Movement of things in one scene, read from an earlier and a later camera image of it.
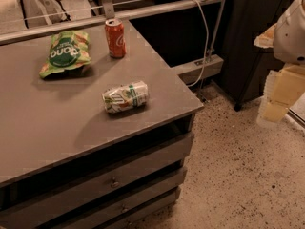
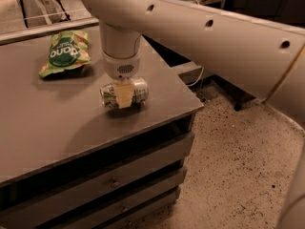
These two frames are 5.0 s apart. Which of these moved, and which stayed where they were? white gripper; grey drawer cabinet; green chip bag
Moved: white gripper
Stayed: grey drawer cabinet; green chip bag
